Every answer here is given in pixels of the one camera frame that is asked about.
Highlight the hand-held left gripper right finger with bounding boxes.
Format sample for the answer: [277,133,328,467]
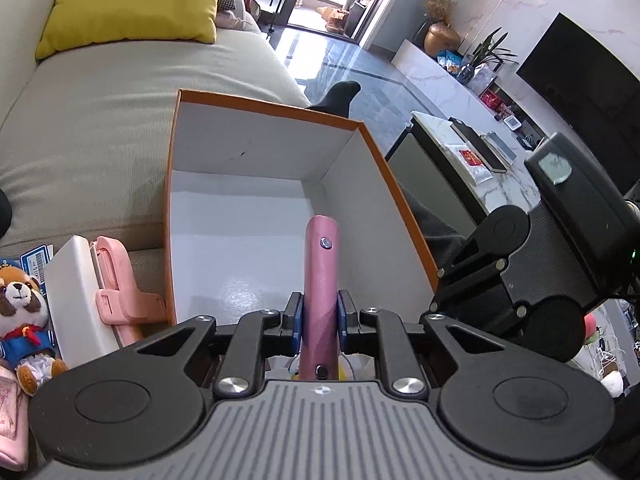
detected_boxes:
[337,289,510,402]

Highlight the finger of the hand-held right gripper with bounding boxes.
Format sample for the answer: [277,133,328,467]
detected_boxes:
[436,232,507,281]
[429,272,526,333]

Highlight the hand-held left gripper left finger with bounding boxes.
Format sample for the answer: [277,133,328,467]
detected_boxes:
[131,290,306,402]

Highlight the pink leather folder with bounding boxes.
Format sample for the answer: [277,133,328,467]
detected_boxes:
[299,216,341,384]

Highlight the orange cardboard box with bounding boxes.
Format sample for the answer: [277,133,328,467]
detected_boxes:
[162,89,439,327]

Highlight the white and pink case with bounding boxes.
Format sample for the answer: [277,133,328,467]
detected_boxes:
[44,235,167,372]

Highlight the blue card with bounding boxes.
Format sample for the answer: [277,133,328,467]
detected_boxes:
[20,244,56,302]

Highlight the brown plush toy keychain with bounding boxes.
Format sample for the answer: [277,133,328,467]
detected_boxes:
[0,256,69,397]

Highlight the pink fabric pouch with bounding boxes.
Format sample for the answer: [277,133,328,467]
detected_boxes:
[0,362,32,472]

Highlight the round pink plush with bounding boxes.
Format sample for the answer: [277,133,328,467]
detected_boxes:
[582,310,601,347]

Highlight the marble coffee table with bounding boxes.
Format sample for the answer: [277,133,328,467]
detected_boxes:
[385,110,551,242]

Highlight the plastic bag with red packet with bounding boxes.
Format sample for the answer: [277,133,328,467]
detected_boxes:
[445,142,494,184]

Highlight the black notebook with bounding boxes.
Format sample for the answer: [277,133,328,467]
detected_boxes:
[449,117,509,175]

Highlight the grey flat device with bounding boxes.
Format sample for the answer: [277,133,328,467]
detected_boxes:
[480,131,516,164]

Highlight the black television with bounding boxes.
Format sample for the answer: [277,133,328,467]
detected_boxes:
[516,12,640,197]

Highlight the white marble console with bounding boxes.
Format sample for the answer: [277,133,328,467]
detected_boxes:
[392,40,551,147]

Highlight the snack packets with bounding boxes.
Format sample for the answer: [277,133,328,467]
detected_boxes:
[437,50,464,74]

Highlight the green plant in vase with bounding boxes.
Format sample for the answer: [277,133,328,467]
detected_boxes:
[457,27,519,84]

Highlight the gold vase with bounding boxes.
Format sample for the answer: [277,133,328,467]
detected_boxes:
[425,22,461,54]

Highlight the dried flowers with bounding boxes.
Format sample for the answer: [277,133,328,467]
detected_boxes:
[425,0,459,24]

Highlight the beige sofa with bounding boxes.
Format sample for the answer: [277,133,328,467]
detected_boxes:
[0,0,312,311]

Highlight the brown items by door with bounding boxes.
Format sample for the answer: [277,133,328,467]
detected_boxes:
[320,5,351,36]

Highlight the person's left leg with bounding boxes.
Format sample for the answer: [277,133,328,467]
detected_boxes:
[0,187,14,242]

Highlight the yellow pillow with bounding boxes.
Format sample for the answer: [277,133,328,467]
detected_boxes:
[35,0,221,61]

